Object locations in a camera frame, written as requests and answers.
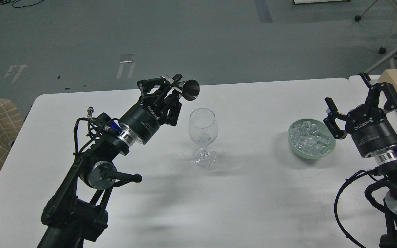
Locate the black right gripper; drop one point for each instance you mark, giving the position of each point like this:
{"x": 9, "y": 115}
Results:
{"x": 374, "y": 132}

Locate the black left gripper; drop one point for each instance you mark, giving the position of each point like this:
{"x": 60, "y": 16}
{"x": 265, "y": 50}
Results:
{"x": 158, "y": 104}

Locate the steel jigger measuring cup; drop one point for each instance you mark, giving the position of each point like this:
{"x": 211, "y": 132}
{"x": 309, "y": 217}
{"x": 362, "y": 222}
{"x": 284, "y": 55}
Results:
{"x": 188, "y": 89}

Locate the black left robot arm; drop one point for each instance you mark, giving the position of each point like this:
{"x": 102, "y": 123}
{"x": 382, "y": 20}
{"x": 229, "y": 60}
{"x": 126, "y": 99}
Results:
{"x": 77, "y": 211}

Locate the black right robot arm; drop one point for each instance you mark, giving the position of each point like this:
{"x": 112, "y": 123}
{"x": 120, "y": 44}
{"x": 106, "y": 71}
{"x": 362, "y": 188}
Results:
{"x": 382, "y": 194}

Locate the clear wine glass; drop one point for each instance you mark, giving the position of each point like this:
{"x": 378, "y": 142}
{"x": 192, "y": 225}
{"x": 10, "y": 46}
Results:
{"x": 203, "y": 130}

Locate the green bowl of ice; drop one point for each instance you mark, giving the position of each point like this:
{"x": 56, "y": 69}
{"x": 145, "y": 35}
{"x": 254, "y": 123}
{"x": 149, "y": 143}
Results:
{"x": 310, "y": 139}

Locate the white office chair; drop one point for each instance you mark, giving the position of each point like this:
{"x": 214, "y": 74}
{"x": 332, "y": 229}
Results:
{"x": 378, "y": 23}

